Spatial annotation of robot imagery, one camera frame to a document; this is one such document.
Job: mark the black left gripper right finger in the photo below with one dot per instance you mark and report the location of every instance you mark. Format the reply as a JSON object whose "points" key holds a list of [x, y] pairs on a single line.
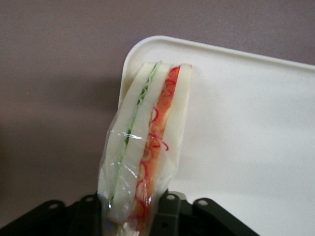
{"points": [[167, 214]]}

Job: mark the triangle sandwich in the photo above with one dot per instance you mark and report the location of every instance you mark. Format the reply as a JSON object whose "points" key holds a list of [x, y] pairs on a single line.
{"points": [[147, 137]]}

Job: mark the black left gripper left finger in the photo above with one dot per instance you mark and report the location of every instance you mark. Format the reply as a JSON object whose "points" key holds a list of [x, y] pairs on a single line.
{"points": [[86, 216]]}

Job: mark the cream plastic tray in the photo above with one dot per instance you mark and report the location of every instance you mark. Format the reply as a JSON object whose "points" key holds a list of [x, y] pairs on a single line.
{"points": [[246, 123]]}

